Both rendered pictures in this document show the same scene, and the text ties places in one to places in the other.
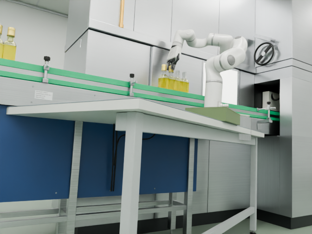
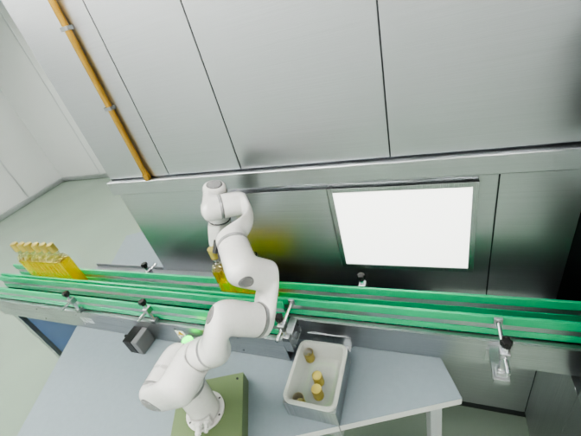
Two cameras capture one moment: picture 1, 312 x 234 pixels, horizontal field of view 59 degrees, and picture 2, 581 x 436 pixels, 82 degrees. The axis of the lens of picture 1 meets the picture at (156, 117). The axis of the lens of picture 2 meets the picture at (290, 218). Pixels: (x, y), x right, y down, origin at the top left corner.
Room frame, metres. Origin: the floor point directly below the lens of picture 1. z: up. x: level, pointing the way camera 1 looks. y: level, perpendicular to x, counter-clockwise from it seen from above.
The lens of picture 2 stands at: (1.58, -1.08, 1.85)
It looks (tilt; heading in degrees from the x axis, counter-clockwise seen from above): 33 degrees down; 59
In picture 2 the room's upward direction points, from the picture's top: 17 degrees counter-clockwise
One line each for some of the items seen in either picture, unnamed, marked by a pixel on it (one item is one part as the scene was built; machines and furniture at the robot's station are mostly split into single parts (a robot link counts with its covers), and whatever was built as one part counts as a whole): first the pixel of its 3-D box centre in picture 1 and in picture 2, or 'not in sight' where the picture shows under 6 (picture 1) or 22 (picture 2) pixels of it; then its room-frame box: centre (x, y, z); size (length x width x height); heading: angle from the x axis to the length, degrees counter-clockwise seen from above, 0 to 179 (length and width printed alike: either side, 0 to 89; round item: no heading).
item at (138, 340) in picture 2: not in sight; (139, 340); (1.44, 0.22, 0.79); 0.08 x 0.08 x 0.08; 32
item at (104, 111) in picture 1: (121, 126); (227, 286); (1.89, 0.23, 0.73); 1.58 x 1.52 x 0.04; 146
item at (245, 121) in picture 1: (226, 123); (321, 372); (1.87, -0.48, 0.79); 0.27 x 0.17 x 0.08; 32
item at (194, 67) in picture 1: (198, 80); (330, 228); (2.17, -0.33, 1.15); 0.90 x 0.03 x 0.34; 122
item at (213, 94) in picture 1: (215, 97); (197, 403); (1.51, -0.33, 0.89); 0.16 x 0.13 x 0.15; 60
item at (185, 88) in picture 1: (183, 93); not in sight; (1.92, -0.19, 0.99); 0.06 x 0.06 x 0.21; 33
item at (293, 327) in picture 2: not in sight; (292, 334); (1.89, -0.34, 0.85); 0.09 x 0.04 x 0.07; 32
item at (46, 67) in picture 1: (47, 69); (69, 306); (1.27, 0.53, 0.94); 0.07 x 0.04 x 0.13; 32
